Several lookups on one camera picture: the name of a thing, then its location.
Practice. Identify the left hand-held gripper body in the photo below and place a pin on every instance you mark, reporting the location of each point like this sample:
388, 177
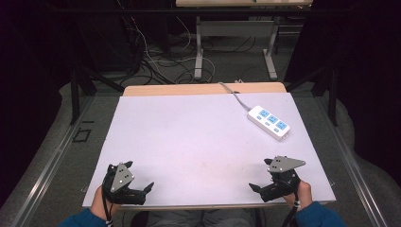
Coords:
121, 179

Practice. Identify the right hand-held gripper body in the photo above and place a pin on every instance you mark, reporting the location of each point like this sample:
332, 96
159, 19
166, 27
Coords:
282, 178

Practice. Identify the person's right hand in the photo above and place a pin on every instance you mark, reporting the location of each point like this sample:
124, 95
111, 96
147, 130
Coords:
304, 193

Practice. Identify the person's left hand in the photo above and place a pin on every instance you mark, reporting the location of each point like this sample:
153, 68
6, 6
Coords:
98, 201

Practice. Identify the white power strip blue sockets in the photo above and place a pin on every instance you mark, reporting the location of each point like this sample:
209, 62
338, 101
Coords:
268, 122

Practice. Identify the person's legs grey trousers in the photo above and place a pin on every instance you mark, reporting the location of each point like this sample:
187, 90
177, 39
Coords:
201, 218

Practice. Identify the white table mat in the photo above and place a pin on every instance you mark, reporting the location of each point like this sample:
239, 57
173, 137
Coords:
189, 142

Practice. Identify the black metal stand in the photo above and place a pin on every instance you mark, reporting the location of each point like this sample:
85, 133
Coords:
75, 97
332, 94

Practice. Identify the dark curtain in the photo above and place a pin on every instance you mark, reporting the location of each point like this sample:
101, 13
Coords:
28, 94
372, 78

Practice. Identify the metal floor rail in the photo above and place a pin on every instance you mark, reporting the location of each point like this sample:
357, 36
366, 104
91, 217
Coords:
47, 171
356, 165

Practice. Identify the white metal desk frame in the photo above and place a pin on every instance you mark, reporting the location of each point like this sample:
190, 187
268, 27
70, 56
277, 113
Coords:
199, 47

